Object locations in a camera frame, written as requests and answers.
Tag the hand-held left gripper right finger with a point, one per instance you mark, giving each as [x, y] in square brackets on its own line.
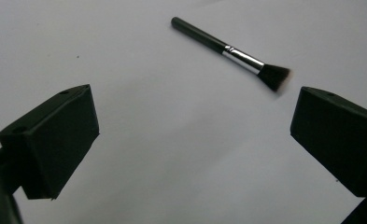
[340, 137]

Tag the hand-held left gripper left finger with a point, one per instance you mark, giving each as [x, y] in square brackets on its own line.
[50, 140]

